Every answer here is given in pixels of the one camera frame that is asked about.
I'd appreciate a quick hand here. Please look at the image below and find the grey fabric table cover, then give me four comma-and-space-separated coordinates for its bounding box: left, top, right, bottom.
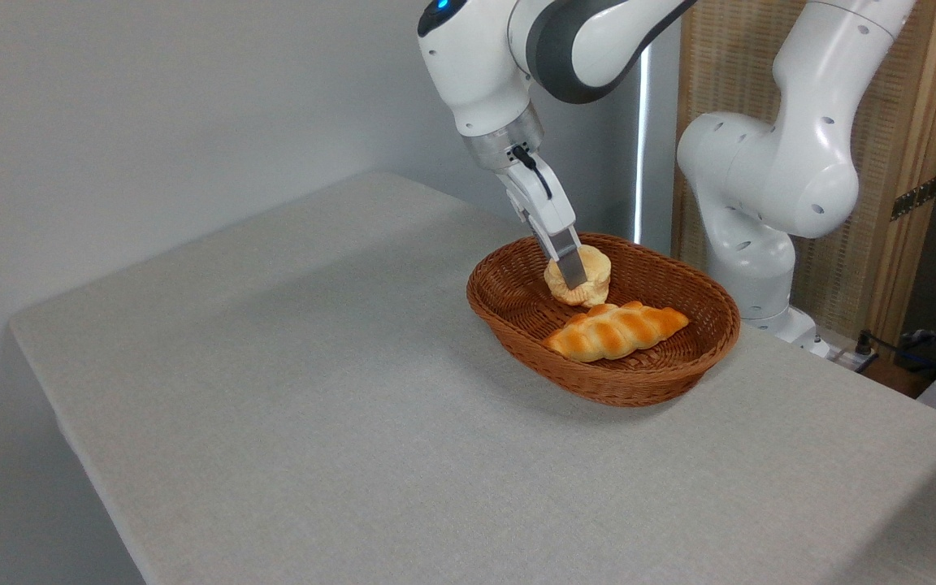
9, 170, 936, 585

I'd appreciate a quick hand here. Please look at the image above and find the metal screen hinge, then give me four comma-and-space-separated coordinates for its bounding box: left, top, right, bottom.
890, 175, 936, 222

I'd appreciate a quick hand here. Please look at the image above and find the black power plug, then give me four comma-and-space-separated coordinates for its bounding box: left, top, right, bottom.
851, 330, 880, 373

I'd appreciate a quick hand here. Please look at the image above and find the brown wicker oval basket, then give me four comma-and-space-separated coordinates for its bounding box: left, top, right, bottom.
466, 232, 742, 408

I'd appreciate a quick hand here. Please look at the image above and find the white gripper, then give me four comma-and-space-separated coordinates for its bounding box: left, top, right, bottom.
505, 156, 590, 292

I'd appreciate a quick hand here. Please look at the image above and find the braided golden bread loaf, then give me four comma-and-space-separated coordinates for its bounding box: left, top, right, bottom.
544, 301, 691, 363

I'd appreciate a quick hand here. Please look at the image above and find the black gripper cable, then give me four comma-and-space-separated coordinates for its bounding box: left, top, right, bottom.
511, 145, 555, 201

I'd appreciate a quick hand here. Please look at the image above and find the round pale bread bun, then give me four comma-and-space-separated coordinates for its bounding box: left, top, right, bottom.
544, 245, 613, 308

